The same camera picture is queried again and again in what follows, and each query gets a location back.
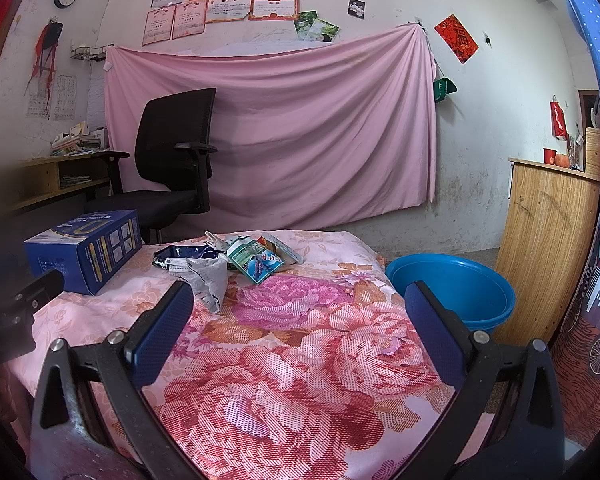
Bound stack of books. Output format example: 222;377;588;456
50;122;109;156

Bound pink hanging sheet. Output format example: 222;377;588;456
104;24;437;232

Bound blue cardboard box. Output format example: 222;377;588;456
24;209;143;296

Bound red diamond wall paper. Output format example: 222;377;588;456
434;14;479;64

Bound wall calendar sheet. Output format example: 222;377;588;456
50;75;76;120

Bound wooden cabinet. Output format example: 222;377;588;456
493;157;600;347

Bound teal snack packet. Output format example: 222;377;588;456
226;236;284;284

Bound dark blue foil wrapper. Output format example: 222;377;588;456
152;245;220;270

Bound green photo prints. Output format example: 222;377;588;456
294;11;340;42

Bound green hanging bag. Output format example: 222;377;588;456
434;77;457;103

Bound pink floral table cloth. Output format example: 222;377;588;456
7;228;496;480

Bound small black wall photo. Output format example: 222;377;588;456
348;0;366;20

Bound black office chair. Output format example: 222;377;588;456
86;88;218;243

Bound blue plastic basin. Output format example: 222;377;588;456
386;254;516;333

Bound red tassel wall decoration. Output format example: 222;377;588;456
28;18;64;106

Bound red cup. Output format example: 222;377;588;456
543;148;557;165

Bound wooden side desk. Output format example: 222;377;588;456
4;153;111;212

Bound red hanging ornament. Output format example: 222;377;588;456
550;96;568;140

